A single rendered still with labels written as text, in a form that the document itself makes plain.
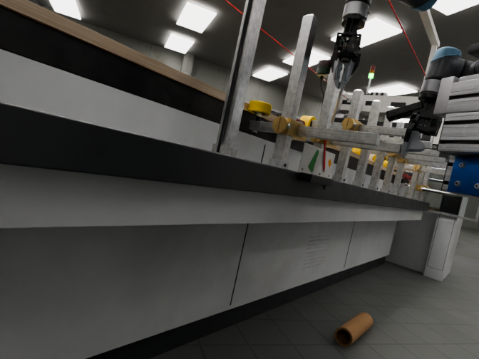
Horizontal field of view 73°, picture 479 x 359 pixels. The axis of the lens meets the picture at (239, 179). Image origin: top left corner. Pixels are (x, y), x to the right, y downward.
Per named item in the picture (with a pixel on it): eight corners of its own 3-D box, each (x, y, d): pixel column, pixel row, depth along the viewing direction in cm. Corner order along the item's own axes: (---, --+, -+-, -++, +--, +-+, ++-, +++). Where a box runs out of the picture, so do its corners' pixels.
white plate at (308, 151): (330, 179, 128) (336, 154, 127) (299, 172, 107) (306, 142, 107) (328, 179, 128) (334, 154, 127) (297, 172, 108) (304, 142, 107)
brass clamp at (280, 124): (306, 142, 106) (310, 126, 106) (286, 133, 96) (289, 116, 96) (290, 139, 110) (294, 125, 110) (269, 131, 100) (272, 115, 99)
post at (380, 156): (376, 193, 181) (395, 107, 178) (373, 192, 178) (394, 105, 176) (369, 191, 183) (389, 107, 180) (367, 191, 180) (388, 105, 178)
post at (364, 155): (359, 197, 161) (382, 101, 159) (357, 196, 158) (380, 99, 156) (352, 196, 163) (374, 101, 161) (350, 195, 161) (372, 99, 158)
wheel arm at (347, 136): (378, 149, 89) (381, 134, 89) (374, 147, 87) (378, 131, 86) (252, 132, 116) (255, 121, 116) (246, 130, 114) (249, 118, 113)
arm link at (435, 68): (470, 49, 99) (440, 42, 101) (457, 84, 100) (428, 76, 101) (458, 58, 107) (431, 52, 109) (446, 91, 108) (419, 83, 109)
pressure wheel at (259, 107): (262, 137, 118) (269, 106, 118) (267, 136, 110) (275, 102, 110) (241, 132, 117) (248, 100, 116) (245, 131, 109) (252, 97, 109)
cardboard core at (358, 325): (374, 316, 164) (354, 333, 140) (371, 331, 164) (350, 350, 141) (358, 309, 169) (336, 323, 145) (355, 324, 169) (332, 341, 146)
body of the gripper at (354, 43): (332, 50, 100) (341, 11, 99) (333, 61, 108) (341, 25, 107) (358, 53, 97) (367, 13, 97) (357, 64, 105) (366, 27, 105)
